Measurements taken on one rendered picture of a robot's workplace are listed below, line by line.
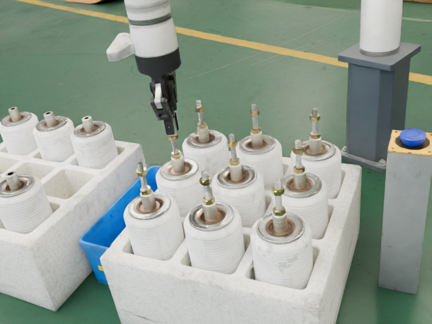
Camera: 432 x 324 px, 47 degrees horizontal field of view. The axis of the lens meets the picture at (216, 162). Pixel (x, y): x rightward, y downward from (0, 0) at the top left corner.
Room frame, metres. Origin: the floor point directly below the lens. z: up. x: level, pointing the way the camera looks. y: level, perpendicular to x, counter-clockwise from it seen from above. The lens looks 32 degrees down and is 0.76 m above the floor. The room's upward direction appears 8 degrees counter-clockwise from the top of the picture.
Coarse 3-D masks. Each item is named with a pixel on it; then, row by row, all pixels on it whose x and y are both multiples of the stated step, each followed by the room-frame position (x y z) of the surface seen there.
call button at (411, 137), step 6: (402, 132) 0.70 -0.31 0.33; (408, 132) 0.69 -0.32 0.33; (414, 132) 0.69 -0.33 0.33; (420, 132) 0.69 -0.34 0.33; (402, 138) 0.68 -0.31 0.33; (408, 138) 0.68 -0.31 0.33; (414, 138) 0.67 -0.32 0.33; (420, 138) 0.67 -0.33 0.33; (408, 144) 0.68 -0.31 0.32; (414, 144) 0.67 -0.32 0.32; (420, 144) 0.68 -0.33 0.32
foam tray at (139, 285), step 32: (288, 160) 0.90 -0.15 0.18; (352, 192) 0.75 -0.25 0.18; (352, 224) 0.75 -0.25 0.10; (128, 256) 0.66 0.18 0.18; (320, 256) 0.60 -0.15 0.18; (352, 256) 0.76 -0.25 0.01; (128, 288) 0.65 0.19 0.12; (160, 288) 0.62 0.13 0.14; (192, 288) 0.59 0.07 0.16; (224, 288) 0.56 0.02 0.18; (256, 288) 0.55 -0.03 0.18; (288, 288) 0.54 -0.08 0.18; (320, 288) 0.53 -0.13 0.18; (128, 320) 0.66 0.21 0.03; (160, 320) 0.63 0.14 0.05; (192, 320) 0.59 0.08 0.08; (224, 320) 0.57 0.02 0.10; (256, 320) 0.54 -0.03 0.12; (288, 320) 0.52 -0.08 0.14; (320, 320) 0.50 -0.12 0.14
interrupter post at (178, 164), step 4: (172, 160) 0.80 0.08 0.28; (176, 160) 0.80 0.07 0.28; (180, 160) 0.80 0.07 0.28; (172, 164) 0.81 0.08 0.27; (176, 164) 0.80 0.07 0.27; (180, 164) 0.80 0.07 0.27; (176, 168) 0.80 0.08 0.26; (180, 168) 0.80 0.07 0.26; (184, 168) 0.81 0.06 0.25; (176, 172) 0.80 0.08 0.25; (180, 172) 0.80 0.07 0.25
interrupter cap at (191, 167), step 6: (168, 162) 0.84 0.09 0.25; (186, 162) 0.83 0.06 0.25; (192, 162) 0.83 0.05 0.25; (162, 168) 0.82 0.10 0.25; (168, 168) 0.82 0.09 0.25; (186, 168) 0.81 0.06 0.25; (192, 168) 0.80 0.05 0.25; (198, 168) 0.80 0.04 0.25; (162, 174) 0.80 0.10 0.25; (168, 174) 0.79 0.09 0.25; (174, 174) 0.79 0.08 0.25; (180, 174) 0.79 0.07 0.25; (186, 174) 0.78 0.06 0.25; (192, 174) 0.78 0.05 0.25; (168, 180) 0.78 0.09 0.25; (174, 180) 0.77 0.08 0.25; (180, 180) 0.77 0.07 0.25
